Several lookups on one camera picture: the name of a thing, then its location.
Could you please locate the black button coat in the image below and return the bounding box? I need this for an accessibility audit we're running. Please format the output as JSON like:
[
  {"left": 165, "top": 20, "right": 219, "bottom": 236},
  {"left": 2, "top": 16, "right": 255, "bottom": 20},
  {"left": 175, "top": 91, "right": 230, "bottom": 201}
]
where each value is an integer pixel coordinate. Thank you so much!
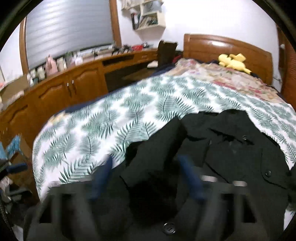
[{"left": 92, "top": 109, "right": 295, "bottom": 241}]

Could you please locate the green leaf print bedsheet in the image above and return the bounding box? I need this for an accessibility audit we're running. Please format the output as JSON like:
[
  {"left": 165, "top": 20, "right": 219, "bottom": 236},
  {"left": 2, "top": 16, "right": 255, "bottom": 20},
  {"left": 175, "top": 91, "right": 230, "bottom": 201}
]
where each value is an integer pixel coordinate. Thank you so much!
[{"left": 33, "top": 75, "right": 295, "bottom": 198}]

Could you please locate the long wooden desk cabinet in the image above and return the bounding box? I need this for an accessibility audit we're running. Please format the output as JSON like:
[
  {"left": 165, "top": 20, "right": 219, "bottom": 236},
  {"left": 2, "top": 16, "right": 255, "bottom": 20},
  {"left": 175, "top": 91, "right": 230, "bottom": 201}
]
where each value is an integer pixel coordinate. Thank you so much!
[{"left": 1, "top": 49, "right": 157, "bottom": 147}]

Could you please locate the floral beige blanket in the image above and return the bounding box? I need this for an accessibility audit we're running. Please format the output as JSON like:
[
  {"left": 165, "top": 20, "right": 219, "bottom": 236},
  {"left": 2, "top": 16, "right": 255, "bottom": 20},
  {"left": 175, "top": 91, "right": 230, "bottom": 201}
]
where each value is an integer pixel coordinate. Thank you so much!
[{"left": 165, "top": 58, "right": 285, "bottom": 103}]

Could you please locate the pink bottle on desk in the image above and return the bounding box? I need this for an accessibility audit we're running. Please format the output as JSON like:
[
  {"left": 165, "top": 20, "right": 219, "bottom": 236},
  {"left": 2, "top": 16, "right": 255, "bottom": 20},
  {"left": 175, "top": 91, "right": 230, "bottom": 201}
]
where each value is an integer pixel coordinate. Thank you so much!
[{"left": 45, "top": 55, "right": 58, "bottom": 76}]

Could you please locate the yellow plush toy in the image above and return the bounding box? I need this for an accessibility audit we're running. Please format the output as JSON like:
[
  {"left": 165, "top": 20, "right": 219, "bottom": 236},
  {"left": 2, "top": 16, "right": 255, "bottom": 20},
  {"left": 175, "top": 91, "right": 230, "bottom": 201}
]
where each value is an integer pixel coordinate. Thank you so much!
[{"left": 218, "top": 53, "right": 251, "bottom": 75}]

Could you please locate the dark brown chair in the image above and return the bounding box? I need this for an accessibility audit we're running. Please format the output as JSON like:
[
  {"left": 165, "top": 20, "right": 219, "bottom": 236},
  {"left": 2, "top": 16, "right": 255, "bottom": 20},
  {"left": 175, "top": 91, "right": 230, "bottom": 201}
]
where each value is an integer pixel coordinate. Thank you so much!
[{"left": 147, "top": 40, "right": 178, "bottom": 68}]

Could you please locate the wooden bed headboard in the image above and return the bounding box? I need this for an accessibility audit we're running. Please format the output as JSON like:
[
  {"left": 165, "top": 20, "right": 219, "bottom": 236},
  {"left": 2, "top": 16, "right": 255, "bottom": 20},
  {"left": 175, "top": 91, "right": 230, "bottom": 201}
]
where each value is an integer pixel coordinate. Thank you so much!
[{"left": 183, "top": 34, "right": 273, "bottom": 85}]

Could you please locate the red object on desk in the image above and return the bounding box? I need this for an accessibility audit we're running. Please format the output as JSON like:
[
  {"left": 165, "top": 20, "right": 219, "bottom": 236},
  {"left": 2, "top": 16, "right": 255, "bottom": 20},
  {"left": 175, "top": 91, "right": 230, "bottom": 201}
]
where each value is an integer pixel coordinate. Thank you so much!
[{"left": 132, "top": 45, "right": 144, "bottom": 51}]

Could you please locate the grey window blind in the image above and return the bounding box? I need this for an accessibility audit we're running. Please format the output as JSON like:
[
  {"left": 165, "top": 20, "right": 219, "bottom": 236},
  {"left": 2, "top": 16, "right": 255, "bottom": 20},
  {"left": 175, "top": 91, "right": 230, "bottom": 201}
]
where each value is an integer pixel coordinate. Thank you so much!
[{"left": 25, "top": 0, "right": 114, "bottom": 69}]

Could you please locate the brown louvered wardrobe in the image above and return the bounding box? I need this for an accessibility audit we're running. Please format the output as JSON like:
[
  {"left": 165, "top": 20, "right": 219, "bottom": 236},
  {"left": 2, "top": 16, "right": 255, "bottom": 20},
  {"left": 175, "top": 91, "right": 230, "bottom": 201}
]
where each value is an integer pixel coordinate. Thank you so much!
[{"left": 276, "top": 26, "right": 296, "bottom": 109}]

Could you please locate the white wall shelf unit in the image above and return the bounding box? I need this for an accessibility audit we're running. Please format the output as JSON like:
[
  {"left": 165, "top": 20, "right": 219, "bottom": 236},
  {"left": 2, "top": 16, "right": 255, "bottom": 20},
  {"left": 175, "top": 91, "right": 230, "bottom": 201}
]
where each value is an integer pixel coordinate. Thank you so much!
[{"left": 121, "top": 0, "right": 166, "bottom": 31}]

